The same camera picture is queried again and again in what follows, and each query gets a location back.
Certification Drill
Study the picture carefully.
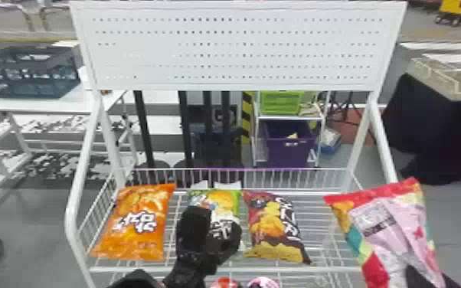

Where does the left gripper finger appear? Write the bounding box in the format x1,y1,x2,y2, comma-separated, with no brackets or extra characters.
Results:
212,221,243,265
175,205,214,257

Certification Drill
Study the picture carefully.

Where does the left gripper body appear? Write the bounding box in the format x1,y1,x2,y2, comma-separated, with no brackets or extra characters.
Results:
172,250,227,280

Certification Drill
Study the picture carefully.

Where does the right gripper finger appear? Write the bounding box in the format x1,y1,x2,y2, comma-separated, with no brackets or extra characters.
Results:
404,264,440,288

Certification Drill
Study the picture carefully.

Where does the pink cereal bag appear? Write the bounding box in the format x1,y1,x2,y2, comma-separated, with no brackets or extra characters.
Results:
323,177,455,288

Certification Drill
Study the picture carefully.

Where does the red noodle cup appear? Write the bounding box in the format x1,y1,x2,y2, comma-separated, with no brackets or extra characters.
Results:
209,277,243,288

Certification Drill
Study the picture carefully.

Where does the green snack packet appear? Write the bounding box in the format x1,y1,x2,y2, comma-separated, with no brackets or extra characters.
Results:
186,188,243,252

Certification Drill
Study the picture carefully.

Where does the dark red snack packet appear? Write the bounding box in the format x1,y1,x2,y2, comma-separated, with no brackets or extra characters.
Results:
241,189,312,266

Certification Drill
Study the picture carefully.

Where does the pink noodle cup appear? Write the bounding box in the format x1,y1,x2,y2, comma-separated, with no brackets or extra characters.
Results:
246,276,281,288

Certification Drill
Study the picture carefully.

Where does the orange snack packet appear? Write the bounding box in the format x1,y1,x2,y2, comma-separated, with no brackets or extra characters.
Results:
90,182,178,263

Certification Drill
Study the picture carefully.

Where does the purple crate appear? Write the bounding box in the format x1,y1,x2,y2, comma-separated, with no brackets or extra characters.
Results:
262,119,317,169

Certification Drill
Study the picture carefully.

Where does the white shelf trolley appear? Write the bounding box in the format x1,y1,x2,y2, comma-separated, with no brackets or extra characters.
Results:
251,90,333,169

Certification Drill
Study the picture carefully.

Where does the black draped side table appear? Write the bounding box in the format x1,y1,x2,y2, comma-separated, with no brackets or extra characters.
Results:
381,72,461,187

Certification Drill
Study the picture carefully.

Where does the green basket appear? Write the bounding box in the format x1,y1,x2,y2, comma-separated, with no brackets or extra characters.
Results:
259,90,306,116

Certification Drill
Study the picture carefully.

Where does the white side table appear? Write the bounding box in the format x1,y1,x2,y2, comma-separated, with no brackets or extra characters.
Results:
0,66,140,203

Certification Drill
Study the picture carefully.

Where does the dark blue crate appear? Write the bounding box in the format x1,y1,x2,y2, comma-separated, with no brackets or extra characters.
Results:
0,44,82,100

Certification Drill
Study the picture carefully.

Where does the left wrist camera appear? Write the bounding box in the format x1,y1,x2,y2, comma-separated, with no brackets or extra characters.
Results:
106,269,164,288

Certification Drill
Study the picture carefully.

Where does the striped post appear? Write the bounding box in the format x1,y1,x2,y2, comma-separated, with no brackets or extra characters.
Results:
240,91,254,145

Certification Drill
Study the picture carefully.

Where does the white wire rack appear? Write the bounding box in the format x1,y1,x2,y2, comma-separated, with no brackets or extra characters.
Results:
64,0,408,288

